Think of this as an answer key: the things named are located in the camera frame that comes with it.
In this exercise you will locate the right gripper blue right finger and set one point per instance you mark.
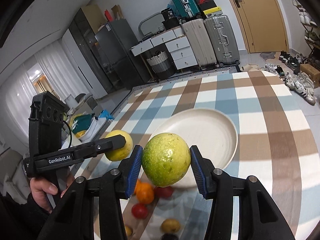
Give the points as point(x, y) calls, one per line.
point(259, 216)

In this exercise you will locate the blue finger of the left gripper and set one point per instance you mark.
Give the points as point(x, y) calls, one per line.
point(76, 154)

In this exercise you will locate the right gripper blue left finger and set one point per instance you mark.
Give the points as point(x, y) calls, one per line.
point(72, 218)

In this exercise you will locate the small brown kiwi fruit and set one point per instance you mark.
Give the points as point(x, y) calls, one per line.
point(128, 231)

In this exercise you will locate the red tomato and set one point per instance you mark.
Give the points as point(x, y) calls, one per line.
point(140, 211)
point(163, 192)

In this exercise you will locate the orange mandarin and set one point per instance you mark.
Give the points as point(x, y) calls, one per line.
point(137, 187)
point(145, 193)

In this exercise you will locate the green citrus fruit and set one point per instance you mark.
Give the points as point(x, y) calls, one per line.
point(120, 153)
point(166, 159)

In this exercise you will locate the brown round pear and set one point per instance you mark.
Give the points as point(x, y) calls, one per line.
point(170, 225)

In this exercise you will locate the person's left hand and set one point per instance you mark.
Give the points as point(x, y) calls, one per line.
point(40, 187)

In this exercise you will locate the green yellow bag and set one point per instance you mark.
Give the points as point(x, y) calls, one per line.
point(80, 123)

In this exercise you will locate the checkered tablecloth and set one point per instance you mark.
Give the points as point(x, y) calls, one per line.
point(275, 144)

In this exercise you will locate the cream round plate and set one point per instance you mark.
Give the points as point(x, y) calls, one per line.
point(212, 131)

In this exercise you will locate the dark grey refrigerator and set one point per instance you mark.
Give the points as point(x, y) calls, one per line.
point(116, 39)

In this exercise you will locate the woven laundry basket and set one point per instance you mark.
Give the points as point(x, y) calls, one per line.
point(161, 65)

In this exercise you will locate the cardboard box on floor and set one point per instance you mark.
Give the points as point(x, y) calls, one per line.
point(311, 72)

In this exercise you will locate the oval mirror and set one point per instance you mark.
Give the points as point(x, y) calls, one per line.
point(151, 25)

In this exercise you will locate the white drawer desk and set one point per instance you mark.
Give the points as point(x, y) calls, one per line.
point(176, 43)

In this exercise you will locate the silver grey suitcase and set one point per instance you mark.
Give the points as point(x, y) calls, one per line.
point(223, 40)

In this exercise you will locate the wooden door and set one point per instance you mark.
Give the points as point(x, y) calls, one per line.
point(262, 25)

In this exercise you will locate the wooden shoe rack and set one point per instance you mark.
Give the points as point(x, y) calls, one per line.
point(311, 33)

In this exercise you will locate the beige suitcase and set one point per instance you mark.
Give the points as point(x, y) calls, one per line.
point(200, 42)

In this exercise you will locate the teal suitcase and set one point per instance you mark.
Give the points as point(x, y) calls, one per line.
point(188, 9)

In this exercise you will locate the stacked shoe boxes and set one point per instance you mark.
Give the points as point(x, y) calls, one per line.
point(208, 8)

